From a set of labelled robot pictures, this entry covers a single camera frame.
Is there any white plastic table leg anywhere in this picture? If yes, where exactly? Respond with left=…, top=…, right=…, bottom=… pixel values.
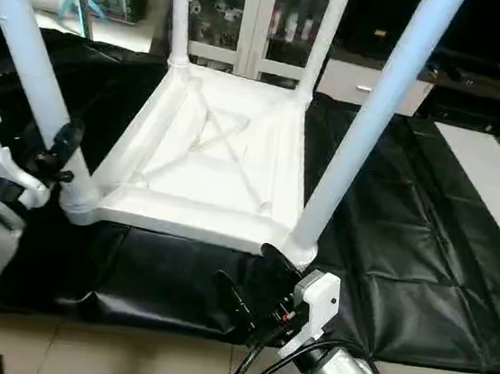
left=294, top=0, right=354, bottom=108
left=282, top=0, right=467, bottom=281
left=0, top=0, right=125, bottom=227
left=162, top=0, right=200, bottom=69

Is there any white plastic table top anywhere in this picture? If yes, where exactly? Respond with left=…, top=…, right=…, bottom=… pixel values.
left=55, top=48, right=340, bottom=270

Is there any black work surface mat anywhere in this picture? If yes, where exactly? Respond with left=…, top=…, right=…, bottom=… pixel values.
left=0, top=19, right=500, bottom=374

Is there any white drawer unit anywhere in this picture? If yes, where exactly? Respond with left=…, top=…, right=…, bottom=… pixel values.
left=315, top=56, right=438, bottom=118

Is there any white glass door cabinet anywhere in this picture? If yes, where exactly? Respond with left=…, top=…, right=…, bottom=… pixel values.
left=159, top=0, right=355, bottom=95

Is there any white flat sheet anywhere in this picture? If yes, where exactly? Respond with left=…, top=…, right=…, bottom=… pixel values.
left=417, top=120, right=500, bottom=271

